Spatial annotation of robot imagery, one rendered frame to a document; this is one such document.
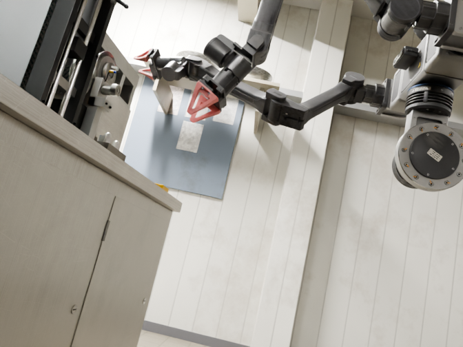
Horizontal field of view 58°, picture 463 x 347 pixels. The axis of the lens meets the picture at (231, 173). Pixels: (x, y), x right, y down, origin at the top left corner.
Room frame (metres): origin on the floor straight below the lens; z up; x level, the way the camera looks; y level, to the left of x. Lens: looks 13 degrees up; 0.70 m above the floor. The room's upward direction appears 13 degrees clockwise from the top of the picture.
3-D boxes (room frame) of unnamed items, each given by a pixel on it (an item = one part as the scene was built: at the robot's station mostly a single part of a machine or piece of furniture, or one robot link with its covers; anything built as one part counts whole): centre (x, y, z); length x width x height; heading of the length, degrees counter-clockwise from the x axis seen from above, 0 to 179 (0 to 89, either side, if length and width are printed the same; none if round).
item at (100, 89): (1.32, 0.48, 1.05); 0.06 x 0.05 x 0.31; 79
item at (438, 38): (0.96, -0.42, 1.45); 0.09 x 0.08 x 0.12; 176
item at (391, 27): (0.96, -0.35, 1.43); 0.10 x 0.05 x 0.09; 86
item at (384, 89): (1.45, -0.46, 1.45); 0.09 x 0.08 x 0.12; 176
